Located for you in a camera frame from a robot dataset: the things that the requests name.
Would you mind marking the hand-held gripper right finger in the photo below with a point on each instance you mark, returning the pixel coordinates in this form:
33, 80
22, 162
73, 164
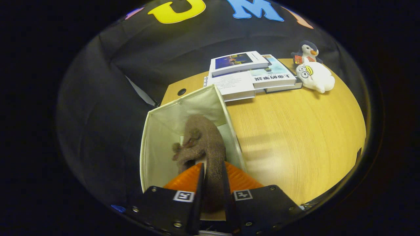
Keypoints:
262, 206

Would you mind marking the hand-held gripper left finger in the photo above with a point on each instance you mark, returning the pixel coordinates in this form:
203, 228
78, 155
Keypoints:
164, 209

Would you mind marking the brown fuzzy shoe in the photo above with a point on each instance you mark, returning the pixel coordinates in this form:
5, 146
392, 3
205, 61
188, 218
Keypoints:
206, 137

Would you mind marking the green fabric storage box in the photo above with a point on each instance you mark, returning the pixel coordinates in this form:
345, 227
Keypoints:
164, 121

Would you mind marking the black book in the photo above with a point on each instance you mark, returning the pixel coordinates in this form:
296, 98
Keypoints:
285, 88

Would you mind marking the white text cover book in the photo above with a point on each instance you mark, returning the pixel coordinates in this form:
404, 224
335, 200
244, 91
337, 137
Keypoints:
233, 87

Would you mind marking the white plush toy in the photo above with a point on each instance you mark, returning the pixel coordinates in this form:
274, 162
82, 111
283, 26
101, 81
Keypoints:
316, 78

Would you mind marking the small white book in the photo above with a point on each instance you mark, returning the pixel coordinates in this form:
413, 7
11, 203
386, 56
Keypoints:
239, 64

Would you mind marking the penguin plush toy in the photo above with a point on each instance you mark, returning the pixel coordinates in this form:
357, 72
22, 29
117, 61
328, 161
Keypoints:
307, 52

